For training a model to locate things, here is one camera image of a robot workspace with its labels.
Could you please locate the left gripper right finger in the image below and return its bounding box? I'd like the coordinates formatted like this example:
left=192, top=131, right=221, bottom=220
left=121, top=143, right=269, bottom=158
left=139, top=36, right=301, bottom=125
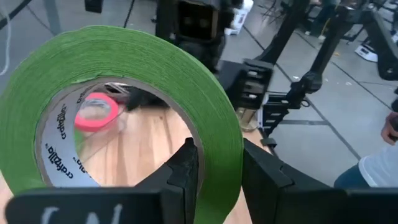
left=242, top=138, right=398, bottom=224

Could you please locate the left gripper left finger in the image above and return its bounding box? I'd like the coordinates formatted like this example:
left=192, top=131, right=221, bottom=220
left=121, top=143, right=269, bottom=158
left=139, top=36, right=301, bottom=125
left=5, top=136, right=200, bottom=224

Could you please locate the pink tape roll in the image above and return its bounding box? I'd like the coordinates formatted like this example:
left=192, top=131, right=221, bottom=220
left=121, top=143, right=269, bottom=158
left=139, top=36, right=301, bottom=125
left=73, top=92, right=121, bottom=133

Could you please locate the person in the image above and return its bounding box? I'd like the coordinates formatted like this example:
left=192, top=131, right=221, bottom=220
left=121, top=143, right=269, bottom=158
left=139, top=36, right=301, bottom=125
left=334, top=144, right=398, bottom=189

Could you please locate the person's hand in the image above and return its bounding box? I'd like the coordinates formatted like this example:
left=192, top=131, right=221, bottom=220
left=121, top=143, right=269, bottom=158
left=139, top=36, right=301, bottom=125
left=381, top=111, right=398, bottom=146

